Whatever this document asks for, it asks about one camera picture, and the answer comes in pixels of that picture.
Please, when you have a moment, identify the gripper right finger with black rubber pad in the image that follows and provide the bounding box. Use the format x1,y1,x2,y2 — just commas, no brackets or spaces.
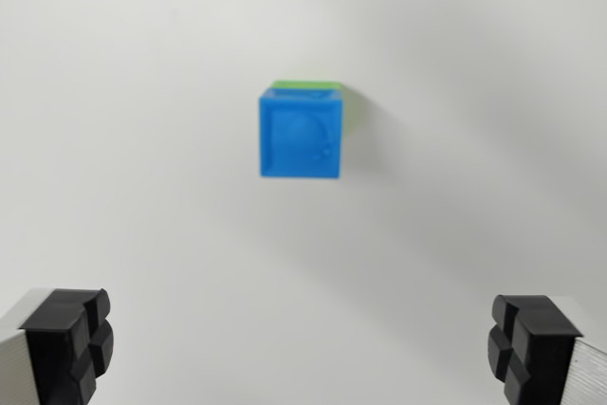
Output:
487,293,607,405

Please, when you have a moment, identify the gripper left finger with black rubber pad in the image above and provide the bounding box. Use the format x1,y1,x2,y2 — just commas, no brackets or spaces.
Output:
0,286,115,405

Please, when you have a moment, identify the green cube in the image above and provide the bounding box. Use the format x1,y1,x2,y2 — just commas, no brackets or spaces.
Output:
270,79,367,140

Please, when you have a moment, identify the blue cube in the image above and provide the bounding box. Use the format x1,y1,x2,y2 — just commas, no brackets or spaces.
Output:
258,85,343,181

